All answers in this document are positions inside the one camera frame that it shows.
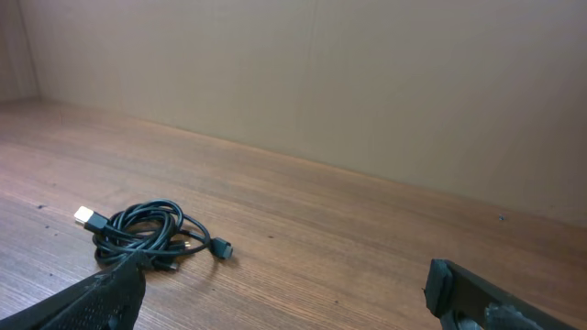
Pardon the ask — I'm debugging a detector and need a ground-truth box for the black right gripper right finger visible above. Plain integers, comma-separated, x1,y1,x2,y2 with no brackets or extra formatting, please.
424,258,574,330

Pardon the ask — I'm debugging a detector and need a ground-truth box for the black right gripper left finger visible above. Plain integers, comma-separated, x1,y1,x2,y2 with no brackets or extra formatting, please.
1,252,150,330

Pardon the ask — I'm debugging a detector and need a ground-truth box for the black USB cable gold plug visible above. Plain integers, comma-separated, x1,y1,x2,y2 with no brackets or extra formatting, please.
74,199,233,270

